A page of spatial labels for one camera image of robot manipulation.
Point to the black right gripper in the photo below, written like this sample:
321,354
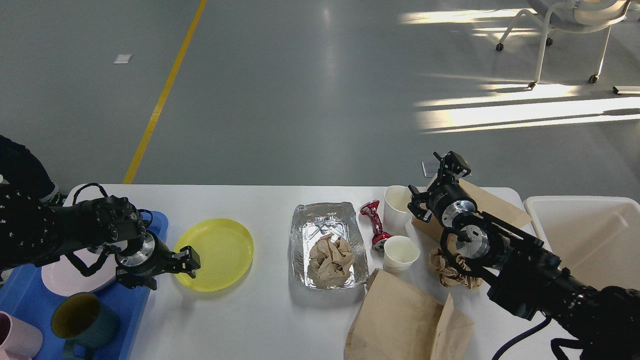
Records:
432,204

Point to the white paper cup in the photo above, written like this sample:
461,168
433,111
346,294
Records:
400,253
396,214

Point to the crumpled brown paper in tray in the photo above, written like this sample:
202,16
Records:
331,259

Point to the large brown paper bag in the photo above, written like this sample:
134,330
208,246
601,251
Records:
398,321

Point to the pink plate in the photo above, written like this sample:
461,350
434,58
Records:
63,279

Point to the white paper cup rear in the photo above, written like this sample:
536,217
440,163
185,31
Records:
396,214

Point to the brown paper bag rear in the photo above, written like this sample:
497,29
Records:
502,202

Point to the white plastic bin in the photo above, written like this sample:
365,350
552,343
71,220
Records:
596,237

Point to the crushed red can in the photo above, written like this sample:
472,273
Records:
380,236

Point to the white rolling chair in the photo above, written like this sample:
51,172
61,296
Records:
571,17

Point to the aluminium foil tray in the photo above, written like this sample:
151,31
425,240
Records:
315,220

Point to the yellow plate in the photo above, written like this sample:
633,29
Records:
226,251

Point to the small grey floor plate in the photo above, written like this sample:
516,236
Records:
430,168

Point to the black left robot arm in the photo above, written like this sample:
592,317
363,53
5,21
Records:
87,233

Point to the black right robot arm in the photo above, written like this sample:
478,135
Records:
524,277

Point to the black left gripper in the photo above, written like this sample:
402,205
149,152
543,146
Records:
137,268

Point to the white paper cup front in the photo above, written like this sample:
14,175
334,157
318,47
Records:
400,253

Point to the pink mug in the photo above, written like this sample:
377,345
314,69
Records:
18,340

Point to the dark green mug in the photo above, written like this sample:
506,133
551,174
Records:
85,324

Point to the crumpled brown paper ball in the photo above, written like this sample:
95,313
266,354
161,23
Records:
447,275

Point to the blue plastic tray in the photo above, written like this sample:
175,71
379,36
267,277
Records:
25,296

